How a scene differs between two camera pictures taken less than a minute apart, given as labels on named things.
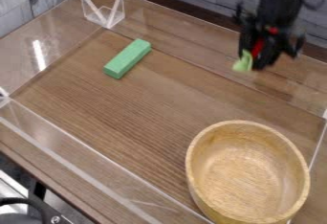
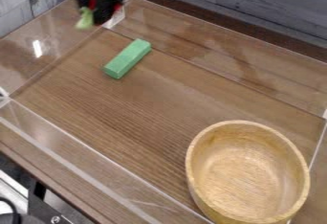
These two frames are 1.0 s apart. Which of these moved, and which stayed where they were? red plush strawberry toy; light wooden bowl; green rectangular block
Moved: red plush strawberry toy
Stayed: light wooden bowl; green rectangular block
